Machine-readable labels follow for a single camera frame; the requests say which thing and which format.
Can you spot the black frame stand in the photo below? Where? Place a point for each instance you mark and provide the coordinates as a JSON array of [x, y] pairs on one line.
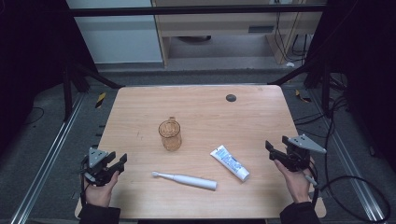
[[325, 90], [67, 93]]

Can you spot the aluminium floor rail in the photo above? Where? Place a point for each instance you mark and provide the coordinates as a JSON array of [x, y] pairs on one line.
[[46, 161], [351, 168]]

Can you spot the person's right hand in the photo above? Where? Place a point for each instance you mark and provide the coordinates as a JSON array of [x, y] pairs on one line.
[[297, 186]]

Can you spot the dark round table grommet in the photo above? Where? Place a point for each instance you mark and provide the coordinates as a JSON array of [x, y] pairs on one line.
[[231, 98]]

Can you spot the white electric toothbrush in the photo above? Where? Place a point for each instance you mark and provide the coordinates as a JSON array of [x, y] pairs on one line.
[[190, 179]]

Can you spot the yellow black tape strip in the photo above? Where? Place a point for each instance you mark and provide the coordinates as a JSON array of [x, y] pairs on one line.
[[301, 97], [100, 100]]

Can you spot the small white floor object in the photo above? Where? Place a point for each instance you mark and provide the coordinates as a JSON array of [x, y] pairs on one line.
[[290, 64]]

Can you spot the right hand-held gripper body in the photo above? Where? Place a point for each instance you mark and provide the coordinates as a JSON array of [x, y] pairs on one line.
[[295, 157]]

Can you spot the amber transparent cup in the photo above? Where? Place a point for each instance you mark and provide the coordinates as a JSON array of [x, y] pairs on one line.
[[170, 135]]

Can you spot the black horizontal frame bar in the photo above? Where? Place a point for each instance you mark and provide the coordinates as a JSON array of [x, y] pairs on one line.
[[186, 11]]

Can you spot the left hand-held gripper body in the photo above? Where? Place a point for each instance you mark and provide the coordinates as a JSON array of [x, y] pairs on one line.
[[96, 172]]

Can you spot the white cabinet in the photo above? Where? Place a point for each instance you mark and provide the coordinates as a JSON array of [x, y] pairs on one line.
[[118, 40]]

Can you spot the white toothpaste tube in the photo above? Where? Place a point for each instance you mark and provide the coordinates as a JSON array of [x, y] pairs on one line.
[[230, 163]]

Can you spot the person's left hand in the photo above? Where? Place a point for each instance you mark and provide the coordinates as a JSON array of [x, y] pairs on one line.
[[99, 196]]

